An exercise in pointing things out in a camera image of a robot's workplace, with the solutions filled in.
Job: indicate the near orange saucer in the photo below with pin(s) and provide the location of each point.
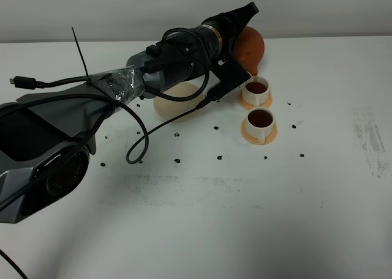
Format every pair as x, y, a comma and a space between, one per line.
269, 139

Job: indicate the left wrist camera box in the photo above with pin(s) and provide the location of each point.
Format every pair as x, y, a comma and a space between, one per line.
231, 74

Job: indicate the far orange saucer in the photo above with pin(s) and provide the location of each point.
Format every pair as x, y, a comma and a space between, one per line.
248, 106

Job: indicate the white teacup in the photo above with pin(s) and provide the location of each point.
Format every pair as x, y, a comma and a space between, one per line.
259, 124
255, 91

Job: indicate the far white teacup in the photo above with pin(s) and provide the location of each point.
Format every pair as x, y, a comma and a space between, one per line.
255, 91

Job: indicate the brown clay teapot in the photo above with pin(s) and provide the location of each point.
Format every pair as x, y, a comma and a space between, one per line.
249, 49

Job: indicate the black zip tie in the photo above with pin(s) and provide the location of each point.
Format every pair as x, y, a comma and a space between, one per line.
80, 52

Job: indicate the near white teacup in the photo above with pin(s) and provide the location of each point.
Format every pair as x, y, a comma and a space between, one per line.
259, 124

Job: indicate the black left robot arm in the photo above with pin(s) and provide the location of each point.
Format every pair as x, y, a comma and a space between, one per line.
48, 135

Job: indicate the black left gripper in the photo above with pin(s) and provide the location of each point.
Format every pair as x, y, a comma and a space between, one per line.
185, 54

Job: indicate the beige teapot saucer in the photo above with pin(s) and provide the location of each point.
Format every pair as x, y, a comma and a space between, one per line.
167, 109

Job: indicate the orange saucer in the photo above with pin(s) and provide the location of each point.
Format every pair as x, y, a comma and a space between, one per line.
269, 139
248, 106

